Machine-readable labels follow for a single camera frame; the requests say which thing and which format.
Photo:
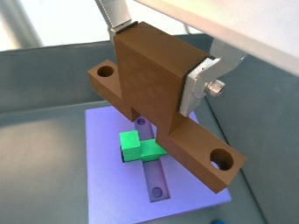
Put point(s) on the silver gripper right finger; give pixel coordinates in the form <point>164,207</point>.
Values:
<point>201,81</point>

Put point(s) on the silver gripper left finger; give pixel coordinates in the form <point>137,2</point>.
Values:
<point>116,15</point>

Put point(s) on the brown T-shaped block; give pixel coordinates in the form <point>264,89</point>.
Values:
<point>143,85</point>

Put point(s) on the purple board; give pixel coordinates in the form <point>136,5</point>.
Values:
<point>133,192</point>

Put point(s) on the green U-shaped block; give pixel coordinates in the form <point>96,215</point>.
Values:
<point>136,149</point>

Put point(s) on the blue peg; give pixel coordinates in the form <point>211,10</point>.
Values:
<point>217,222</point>

